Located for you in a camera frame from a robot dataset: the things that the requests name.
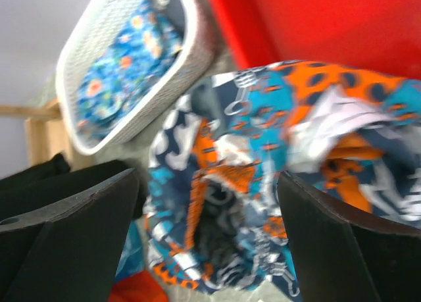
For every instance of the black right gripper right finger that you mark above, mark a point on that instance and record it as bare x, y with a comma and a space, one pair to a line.
342, 253

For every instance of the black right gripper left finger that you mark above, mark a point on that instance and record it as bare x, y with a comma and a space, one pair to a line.
65, 249

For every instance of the orange teal patterned shorts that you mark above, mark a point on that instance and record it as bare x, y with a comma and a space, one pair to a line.
212, 215

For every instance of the blue leaf print shorts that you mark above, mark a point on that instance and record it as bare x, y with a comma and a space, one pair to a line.
131, 259

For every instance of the blue floral folded shorts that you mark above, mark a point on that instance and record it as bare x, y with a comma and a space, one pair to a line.
141, 53

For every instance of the wooden clothes rack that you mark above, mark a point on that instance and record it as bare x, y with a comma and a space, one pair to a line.
46, 134

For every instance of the white perforated plastic basket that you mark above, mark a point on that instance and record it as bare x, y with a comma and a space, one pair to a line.
99, 23

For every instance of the red plastic tray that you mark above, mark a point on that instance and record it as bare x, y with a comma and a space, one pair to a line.
381, 35

